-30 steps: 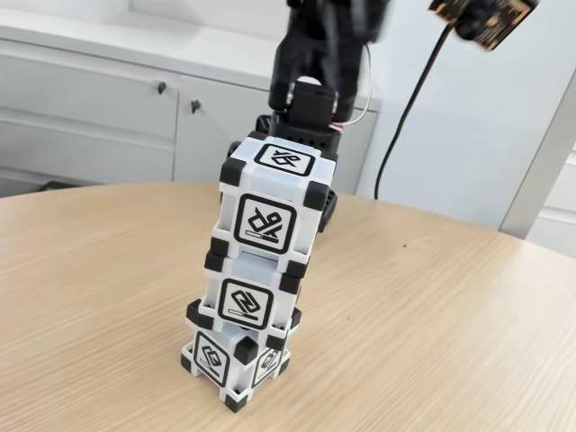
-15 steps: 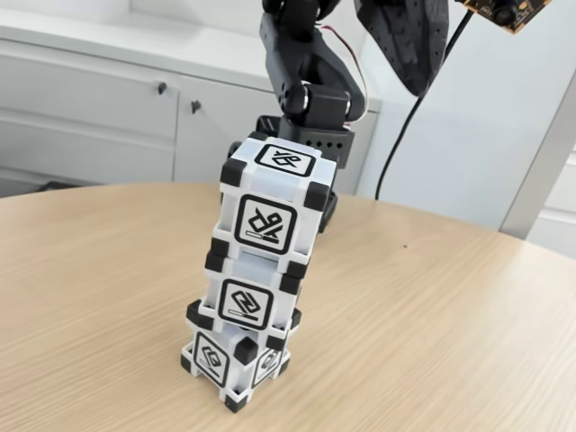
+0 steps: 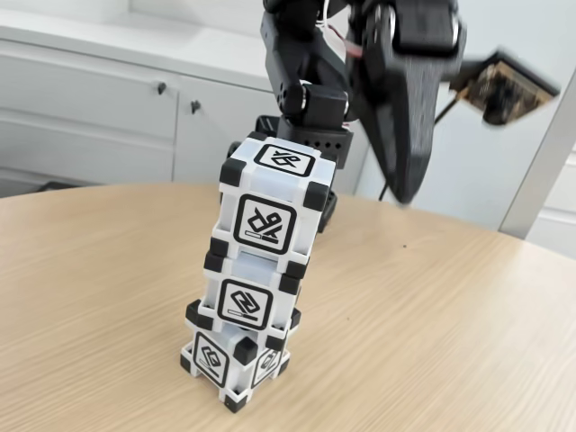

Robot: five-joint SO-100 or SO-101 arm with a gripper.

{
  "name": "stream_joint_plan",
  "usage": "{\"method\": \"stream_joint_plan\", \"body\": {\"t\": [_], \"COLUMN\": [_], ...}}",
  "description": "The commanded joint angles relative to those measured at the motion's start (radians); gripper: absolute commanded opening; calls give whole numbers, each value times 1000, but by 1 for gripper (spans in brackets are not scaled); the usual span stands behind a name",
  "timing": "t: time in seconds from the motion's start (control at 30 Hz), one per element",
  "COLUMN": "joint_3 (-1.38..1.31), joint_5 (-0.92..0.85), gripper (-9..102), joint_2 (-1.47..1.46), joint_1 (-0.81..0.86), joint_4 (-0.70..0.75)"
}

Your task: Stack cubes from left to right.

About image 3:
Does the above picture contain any white cube with ampersand symbol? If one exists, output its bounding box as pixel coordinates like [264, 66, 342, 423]
[210, 131, 337, 275]

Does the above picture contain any white cube with zigzag symbol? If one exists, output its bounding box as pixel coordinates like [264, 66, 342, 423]
[202, 251, 307, 334]

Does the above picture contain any white drawer unit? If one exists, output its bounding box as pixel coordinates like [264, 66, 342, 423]
[524, 150, 576, 251]

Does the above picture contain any white cabinet with locks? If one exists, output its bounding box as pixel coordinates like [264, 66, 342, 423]
[0, 6, 383, 199]

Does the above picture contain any white cube with pentagon symbol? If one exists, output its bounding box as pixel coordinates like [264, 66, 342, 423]
[179, 301, 302, 414]

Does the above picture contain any gripper camera board with mount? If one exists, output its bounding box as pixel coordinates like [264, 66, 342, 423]
[443, 49, 562, 130]

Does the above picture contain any white slanted post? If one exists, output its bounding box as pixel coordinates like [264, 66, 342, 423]
[497, 58, 576, 242]

